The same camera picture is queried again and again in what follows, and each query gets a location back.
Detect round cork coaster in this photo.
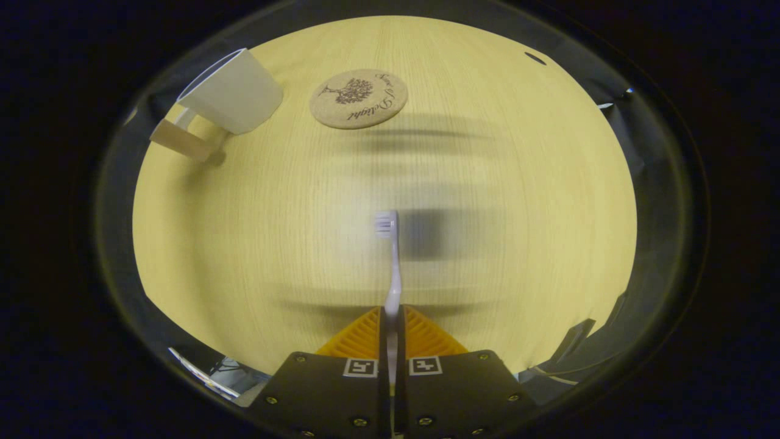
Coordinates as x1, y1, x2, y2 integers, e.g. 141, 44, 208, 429
309, 69, 408, 130

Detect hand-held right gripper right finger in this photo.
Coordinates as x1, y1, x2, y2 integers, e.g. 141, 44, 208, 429
395, 304, 538, 439

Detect wooden desktop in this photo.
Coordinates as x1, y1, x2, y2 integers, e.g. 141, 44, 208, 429
132, 15, 638, 376

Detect white toothbrush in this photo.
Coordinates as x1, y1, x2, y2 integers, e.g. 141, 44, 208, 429
373, 210, 404, 391

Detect white cup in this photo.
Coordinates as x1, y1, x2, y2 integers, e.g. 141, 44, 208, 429
149, 48, 285, 163

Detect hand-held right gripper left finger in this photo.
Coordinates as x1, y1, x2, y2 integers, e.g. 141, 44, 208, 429
249, 306, 391, 439

